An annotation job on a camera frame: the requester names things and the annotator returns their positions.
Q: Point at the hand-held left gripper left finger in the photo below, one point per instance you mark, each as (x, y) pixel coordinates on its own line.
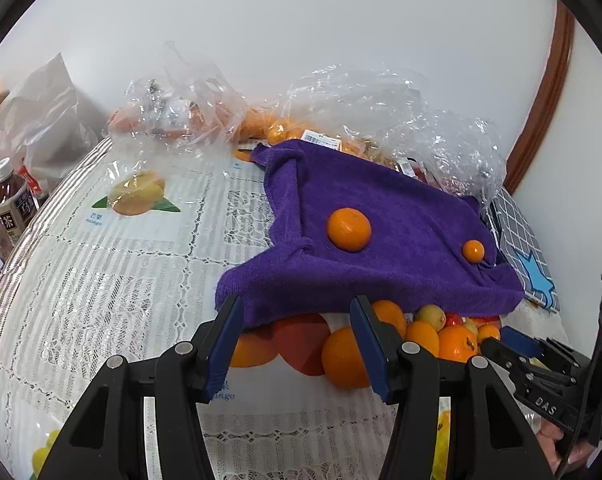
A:
(223, 347)

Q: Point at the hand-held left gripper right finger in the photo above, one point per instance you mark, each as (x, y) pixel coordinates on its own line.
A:
(371, 352)

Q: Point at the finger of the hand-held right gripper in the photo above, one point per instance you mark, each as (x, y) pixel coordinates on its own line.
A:
(498, 351)
(523, 342)

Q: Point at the large orange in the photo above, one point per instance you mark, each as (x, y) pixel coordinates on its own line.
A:
(343, 360)

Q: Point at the yellow-green round fruit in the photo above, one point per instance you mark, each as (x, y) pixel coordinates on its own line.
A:
(431, 315)
(471, 327)

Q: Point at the oval orange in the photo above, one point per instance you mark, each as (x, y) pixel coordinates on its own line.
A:
(421, 338)

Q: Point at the small red fruit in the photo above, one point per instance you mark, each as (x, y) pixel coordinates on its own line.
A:
(454, 319)

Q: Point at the small orange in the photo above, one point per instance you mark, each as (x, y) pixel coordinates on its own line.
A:
(472, 251)

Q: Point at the purple towel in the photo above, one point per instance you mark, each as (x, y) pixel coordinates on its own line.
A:
(406, 200)

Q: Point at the person's right hand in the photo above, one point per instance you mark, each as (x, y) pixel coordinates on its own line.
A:
(556, 447)

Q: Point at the lace fruit-print tablecloth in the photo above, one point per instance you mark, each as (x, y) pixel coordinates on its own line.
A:
(131, 285)

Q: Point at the grey plaid pad blue star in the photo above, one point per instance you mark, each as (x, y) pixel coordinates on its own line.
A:
(521, 230)

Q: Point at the crinkled clear plastic bag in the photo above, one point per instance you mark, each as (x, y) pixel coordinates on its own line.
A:
(451, 155)

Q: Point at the clear plastic bag with oranges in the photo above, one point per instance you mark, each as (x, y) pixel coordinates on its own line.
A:
(341, 105)

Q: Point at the brown tea bottle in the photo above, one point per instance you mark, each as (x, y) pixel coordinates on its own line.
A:
(11, 210)

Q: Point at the red-label bottle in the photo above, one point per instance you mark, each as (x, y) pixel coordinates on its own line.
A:
(31, 182)

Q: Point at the white plastic bag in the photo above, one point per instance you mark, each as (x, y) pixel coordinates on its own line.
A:
(46, 120)

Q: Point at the brown wooden door frame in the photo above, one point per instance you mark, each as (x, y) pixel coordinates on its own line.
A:
(551, 85)

